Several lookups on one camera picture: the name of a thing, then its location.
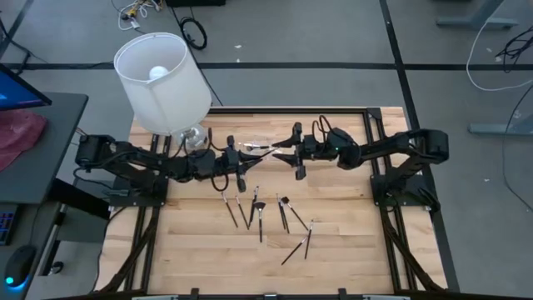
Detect black computer mouse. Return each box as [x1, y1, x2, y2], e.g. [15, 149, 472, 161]
[2, 244, 37, 290]

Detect black makeup brush with lettering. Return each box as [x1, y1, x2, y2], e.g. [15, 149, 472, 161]
[275, 192, 287, 231]

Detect black aluminium table frame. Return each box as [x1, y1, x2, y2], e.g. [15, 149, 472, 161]
[93, 106, 461, 300]

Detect computer monitor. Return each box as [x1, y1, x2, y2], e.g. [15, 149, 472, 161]
[0, 62, 53, 112]

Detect coiled black floor cable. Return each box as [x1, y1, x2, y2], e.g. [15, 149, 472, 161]
[178, 16, 208, 52]

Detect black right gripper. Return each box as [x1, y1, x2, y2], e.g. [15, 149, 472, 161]
[270, 121, 334, 182]

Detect grey desk foot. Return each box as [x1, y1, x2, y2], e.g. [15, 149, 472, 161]
[467, 82, 533, 137]
[436, 0, 520, 31]

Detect white shade silver table lamp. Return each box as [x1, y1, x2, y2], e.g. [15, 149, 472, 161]
[112, 32, 213, 152]

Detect white and yellow cable bundle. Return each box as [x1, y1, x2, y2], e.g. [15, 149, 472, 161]
[110, 0, 162, 33]

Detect white floor cable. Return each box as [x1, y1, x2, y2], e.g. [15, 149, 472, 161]
[465, 18, 533, 93]

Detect black fan makeup brush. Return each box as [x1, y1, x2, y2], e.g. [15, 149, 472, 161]
[253, 200, 267, 244]

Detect black floor box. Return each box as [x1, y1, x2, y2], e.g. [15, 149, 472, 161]
[165, 0, 227, 8]

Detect clear acrylic brush organizer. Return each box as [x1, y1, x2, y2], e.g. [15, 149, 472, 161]
[239, 135, 286, 164]

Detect black desk leg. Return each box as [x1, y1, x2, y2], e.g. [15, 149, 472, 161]
[39, 177, 112, 277]

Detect pink cloth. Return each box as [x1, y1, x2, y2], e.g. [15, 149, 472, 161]
[0, 108, 48, 173]

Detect tangled black floor cables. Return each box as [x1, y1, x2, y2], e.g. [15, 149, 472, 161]
[494, 24, 533, 75]

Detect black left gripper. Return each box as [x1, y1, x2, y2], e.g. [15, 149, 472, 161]
[214, 134, 265, 194]

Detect black desk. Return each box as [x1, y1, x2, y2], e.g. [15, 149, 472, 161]
[0, 92, 90, 206]

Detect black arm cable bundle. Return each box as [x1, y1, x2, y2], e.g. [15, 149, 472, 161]
[94, 206, 162, 293]
[381, 206, 443, 293]

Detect computer keyboard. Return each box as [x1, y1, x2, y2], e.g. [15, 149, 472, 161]
[0, 202, 20, 247]

